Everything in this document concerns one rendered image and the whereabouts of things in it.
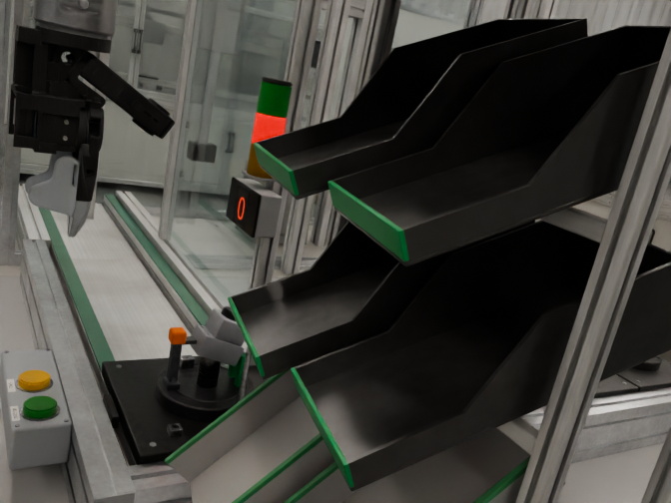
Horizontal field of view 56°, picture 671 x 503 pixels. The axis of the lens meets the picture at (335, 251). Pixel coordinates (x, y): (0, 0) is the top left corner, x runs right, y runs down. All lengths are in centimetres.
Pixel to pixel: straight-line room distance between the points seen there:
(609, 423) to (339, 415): 87
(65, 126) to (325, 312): 32
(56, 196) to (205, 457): 32
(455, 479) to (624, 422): 80
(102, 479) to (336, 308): 35
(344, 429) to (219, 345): 43
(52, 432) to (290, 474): 38
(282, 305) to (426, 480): 22
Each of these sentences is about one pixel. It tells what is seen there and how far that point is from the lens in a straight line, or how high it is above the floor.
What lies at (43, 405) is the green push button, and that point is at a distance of 91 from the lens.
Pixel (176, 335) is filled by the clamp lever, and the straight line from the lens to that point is 88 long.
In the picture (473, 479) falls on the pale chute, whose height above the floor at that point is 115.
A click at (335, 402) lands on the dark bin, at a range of 52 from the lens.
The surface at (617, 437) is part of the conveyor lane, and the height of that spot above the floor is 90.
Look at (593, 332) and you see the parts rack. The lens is 44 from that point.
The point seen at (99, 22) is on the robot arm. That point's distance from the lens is 69.
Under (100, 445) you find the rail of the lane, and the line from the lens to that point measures 87.
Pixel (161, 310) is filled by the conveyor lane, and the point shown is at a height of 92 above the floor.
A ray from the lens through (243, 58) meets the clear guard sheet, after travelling 127.
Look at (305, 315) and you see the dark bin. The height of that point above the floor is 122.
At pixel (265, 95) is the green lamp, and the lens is 103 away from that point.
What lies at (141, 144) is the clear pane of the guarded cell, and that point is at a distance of 219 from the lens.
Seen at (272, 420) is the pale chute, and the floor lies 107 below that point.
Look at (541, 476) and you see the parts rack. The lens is 49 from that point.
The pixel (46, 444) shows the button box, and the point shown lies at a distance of 91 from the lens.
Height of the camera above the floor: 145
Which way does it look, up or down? 16 degrees down
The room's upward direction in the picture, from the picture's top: 12 degrees clockwise
